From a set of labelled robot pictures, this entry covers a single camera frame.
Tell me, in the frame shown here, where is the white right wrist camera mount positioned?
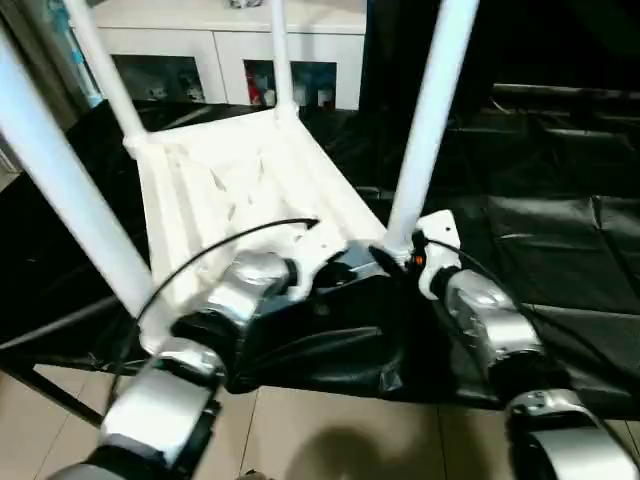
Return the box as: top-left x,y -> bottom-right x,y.
408,210 -> 463,301

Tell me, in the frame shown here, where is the black table mat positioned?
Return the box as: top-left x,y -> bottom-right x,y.
0,95 -> 640,421

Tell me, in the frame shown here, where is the white plastic table leg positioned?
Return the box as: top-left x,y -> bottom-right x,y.
62,0 -> 151,151
0,25 -> 156,316
268,0 -> 299,116
385,0 -> 481,256

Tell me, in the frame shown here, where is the white plastic table top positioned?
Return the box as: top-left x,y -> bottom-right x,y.
125,105 -> 396,356

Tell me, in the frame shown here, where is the white glass-door cabinet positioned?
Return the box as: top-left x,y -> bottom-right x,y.
88,0 -> 369,111

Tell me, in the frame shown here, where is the grey curtain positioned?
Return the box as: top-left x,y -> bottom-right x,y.
0,0 -> 71,111

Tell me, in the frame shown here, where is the teal plastic object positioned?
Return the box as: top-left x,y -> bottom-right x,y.
50,0 -> 103,106

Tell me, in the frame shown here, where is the black metal table frame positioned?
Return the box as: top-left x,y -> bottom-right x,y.
0,355 -> 106,426

